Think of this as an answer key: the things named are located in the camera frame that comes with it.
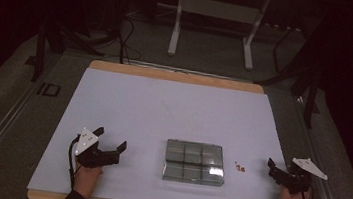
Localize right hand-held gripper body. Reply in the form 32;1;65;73
274;154;330;199

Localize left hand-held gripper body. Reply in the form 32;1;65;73
72;125;125;172

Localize clear plastic compartment box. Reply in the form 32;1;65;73
161;138;230;188

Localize person's left hand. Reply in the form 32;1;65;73
71;164;104;199

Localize pale blue table mat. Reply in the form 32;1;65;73
26;62;300;199

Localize black tripod stand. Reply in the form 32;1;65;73
30;12;109;90
250;52;326;131

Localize wooden table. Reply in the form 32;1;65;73
25;53;291;199

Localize left hand-held gripper cable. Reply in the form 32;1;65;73
65;133;86;191

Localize black floor cables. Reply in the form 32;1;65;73
113;13;148;67

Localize white metal stand frame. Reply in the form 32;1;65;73
166;0;272;72

